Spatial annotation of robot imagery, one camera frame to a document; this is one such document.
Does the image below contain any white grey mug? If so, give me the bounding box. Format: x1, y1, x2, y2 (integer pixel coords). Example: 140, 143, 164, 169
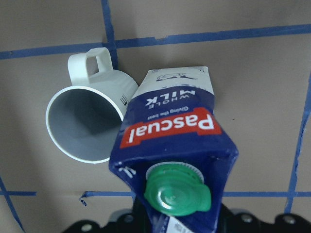
46, 48, 138, 164

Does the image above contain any blue white milk carton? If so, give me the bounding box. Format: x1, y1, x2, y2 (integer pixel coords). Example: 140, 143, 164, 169
109, 67, 238, 233

